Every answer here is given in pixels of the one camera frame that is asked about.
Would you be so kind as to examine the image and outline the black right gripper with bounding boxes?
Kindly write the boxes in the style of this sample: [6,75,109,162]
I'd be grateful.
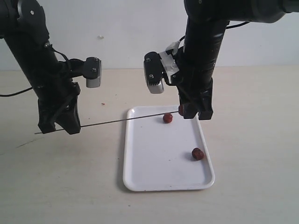
[171,50,214,120]

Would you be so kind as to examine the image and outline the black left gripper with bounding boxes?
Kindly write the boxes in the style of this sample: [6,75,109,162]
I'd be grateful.
[35,77,81,134]

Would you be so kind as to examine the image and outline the dark red meat chunk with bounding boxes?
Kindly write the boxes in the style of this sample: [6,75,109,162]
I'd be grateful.
[178,105,187,117]
[192,148,205,161]
[163,113,173,124]

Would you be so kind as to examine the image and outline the thin metal skewer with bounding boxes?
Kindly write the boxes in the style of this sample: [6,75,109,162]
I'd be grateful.
[34,109,179,135]

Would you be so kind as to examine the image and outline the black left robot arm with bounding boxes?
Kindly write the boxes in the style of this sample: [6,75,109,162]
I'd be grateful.
[0,0,81,134]

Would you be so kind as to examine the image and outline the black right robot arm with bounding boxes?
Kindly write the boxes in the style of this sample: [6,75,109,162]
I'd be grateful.
[175,0,299,120]

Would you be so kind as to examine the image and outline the white rectangular plastic tray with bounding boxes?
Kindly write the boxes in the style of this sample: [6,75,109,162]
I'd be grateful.
[122,105,215,192]

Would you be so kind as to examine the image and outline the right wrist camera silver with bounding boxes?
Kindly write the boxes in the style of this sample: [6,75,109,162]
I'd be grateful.
[143,51,164,94]

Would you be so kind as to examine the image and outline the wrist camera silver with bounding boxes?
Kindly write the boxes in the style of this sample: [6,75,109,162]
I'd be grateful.
[83,57,102,88]
[143,51,164,94]

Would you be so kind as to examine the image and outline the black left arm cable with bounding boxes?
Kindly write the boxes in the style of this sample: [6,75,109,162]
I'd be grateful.
[0,86,33,97]

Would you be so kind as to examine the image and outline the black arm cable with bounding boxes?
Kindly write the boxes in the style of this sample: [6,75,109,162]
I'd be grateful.
[0,86,33,97]
[226,21,250,29]

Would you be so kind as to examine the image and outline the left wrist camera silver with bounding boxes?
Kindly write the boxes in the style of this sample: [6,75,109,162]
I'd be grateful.
[83,57,102,88]

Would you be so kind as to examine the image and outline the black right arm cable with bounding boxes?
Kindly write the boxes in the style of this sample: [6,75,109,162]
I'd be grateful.
[226,21,250,29]

